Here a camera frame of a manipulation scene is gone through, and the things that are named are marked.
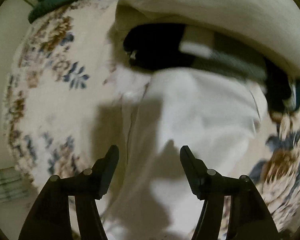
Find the white t-shirt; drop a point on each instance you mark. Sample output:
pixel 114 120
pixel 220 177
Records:
pixel 216 116

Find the floral bed blanket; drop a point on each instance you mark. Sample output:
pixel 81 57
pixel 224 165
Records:
pixel 64 107

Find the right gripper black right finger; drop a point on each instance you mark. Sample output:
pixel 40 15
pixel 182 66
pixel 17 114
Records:
pixel 249 215

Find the folded white garment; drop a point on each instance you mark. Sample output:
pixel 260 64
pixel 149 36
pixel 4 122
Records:
pixel 272 27

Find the black patterned folded garment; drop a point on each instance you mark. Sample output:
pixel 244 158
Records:
pixel 156 46

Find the green striped curtain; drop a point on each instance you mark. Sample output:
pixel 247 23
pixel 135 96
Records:
pixel 11 185

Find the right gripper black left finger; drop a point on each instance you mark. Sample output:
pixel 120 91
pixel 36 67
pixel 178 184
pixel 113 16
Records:
pixel 49 217

